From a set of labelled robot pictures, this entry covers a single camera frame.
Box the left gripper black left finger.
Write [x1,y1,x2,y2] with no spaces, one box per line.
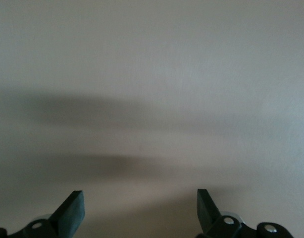
[0,190,85,238]

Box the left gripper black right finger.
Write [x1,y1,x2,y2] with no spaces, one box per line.
[197,188,293,238]

